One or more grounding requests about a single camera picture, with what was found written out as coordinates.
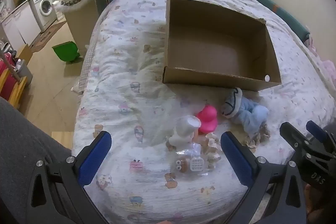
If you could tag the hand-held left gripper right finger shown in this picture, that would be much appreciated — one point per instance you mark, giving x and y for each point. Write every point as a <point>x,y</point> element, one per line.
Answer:
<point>236,161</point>

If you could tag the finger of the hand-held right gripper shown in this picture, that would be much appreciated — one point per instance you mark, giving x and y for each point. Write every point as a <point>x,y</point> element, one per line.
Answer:
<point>316,130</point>
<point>291,134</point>

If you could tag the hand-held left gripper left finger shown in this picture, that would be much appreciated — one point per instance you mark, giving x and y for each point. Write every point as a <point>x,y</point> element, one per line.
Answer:
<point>97,155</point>

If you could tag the light blue plush cloth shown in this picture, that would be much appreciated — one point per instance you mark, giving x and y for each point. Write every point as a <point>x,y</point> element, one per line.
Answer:
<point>252,113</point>

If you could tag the pink rubber duck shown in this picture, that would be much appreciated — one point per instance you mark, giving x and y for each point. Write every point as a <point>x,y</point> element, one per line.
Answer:
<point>207,119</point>

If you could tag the grey white striped sock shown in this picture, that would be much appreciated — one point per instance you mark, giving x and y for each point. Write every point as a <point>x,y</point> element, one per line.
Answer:
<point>231,106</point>

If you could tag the white baby sock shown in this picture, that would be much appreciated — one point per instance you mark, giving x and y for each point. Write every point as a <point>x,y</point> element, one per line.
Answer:
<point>183,132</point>

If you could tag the brown cardboard box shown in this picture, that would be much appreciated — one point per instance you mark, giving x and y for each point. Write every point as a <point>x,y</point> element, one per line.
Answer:
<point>210,43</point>

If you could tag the clear plastic toy bag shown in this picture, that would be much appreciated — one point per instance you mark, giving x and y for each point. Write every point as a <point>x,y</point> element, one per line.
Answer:
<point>193,161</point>

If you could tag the pink cloth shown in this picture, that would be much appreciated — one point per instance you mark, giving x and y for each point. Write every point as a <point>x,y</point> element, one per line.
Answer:
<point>324,66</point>

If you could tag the printed white quilt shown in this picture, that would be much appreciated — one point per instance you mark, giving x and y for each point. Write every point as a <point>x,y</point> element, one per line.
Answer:
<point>126,77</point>

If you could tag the yellow wooden rack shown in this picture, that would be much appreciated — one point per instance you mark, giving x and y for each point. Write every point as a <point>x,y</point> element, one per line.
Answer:
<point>18,90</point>

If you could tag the green dustpan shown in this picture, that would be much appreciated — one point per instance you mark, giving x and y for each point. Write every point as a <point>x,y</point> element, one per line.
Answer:
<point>65,52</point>

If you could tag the grey plastic container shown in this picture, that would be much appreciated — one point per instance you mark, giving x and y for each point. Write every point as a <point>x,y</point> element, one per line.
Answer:
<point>26,73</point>

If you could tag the teal orange striped bolster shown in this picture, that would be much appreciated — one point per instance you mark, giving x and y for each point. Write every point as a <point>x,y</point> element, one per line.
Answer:
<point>283,15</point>

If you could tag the red suitcase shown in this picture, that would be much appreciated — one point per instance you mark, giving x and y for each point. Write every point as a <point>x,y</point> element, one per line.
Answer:
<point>5,77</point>

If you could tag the small floor cardboard box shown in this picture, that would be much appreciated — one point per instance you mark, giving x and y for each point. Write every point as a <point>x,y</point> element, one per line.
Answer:
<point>25,53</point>

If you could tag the brown floor rug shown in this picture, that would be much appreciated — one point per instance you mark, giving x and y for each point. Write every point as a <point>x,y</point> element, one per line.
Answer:
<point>48,36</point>

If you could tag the beige laundry basket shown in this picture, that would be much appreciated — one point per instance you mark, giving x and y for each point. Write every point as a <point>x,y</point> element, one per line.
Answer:
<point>78,22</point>

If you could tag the white cabinet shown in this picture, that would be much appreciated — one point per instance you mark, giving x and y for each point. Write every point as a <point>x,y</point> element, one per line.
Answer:
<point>19,26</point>

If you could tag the white washing machine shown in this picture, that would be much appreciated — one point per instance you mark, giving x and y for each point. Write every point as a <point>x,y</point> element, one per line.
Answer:
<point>44,6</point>

